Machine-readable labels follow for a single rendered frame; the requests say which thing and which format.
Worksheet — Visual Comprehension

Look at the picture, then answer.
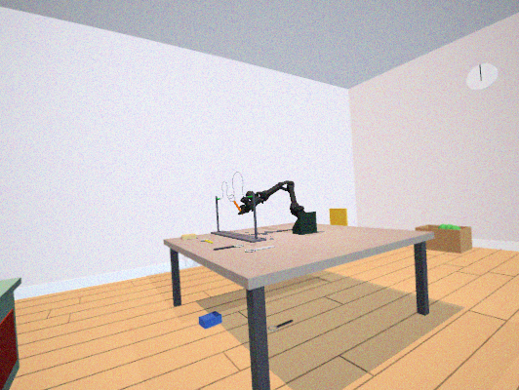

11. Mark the small blue block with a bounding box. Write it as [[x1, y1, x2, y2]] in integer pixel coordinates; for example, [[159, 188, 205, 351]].
[[199, 311, 221, 329]]

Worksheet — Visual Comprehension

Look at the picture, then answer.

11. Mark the tan square block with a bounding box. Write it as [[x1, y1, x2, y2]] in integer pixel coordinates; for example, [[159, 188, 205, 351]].
[[180, 234, 197, 240]]

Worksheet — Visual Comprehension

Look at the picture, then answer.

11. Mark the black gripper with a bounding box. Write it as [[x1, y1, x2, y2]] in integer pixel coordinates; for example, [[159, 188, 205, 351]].
[[238, 200, 254, 215]]

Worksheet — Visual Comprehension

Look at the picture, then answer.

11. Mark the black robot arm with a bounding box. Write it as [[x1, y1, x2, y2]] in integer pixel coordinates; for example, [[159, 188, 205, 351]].
[[240, 180, 305, 217]]

